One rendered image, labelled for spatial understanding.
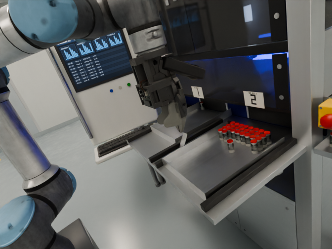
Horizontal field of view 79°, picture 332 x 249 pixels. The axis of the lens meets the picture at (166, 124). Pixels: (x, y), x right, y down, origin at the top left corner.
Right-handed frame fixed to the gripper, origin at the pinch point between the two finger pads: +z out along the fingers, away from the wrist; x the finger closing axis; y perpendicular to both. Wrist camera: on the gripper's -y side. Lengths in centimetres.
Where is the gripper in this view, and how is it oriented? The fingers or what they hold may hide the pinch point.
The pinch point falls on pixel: (182, 126)
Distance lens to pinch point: 52.8
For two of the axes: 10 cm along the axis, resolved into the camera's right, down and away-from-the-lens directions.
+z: 2.8, 8.8, 3.8
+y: -8.3, 4.2, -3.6
